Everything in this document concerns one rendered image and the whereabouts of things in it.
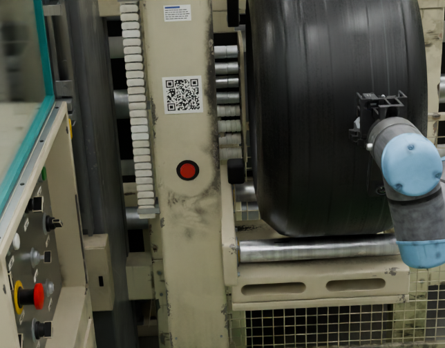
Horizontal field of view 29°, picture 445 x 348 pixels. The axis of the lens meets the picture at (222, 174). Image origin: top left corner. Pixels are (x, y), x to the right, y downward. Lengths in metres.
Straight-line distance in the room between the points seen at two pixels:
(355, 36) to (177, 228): 0.56
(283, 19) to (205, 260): 0.57
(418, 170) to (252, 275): 0.67
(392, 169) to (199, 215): 0.71
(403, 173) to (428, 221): 0.09
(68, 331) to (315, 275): 0.51
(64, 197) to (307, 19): 0.54
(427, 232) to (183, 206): 0.69
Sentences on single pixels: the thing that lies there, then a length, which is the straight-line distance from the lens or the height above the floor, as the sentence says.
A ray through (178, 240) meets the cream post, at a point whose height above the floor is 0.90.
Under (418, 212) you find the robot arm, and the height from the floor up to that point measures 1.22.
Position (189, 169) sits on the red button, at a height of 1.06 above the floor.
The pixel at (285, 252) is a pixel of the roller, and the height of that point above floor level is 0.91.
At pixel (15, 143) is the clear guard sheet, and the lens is 1.27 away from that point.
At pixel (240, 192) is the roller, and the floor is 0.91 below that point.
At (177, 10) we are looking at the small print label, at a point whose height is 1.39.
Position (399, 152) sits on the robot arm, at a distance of 1.15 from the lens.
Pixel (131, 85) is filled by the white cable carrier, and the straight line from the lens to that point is 1.69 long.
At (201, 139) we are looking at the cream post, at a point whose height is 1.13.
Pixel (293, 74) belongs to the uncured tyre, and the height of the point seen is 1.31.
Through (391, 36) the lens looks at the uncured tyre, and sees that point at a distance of 1.53.
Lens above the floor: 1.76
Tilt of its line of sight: 24 degrees down
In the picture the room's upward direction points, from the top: 3 degrees counter-clockwise
